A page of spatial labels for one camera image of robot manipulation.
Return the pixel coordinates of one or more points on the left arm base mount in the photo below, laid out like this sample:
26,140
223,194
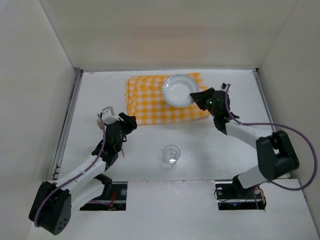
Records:
113,197

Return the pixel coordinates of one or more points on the yellow white checkered cloth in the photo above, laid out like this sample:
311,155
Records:
145,101

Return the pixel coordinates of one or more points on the clear plastic cup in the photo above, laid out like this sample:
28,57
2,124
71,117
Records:
170,156

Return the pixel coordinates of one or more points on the white paper plate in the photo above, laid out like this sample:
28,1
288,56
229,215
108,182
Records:
176,90

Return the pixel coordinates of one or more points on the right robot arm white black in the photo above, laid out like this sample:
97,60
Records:
275,153

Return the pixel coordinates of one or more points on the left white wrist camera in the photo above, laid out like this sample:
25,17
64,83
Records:
108,115

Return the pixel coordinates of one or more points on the copper fork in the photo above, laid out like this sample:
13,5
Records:
99,123

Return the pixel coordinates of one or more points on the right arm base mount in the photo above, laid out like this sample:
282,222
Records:
229,200

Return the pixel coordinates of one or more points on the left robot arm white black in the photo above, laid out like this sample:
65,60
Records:
55,201

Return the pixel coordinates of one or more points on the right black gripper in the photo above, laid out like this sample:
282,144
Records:
206,99

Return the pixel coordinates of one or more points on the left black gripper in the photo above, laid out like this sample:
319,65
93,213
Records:
122,124

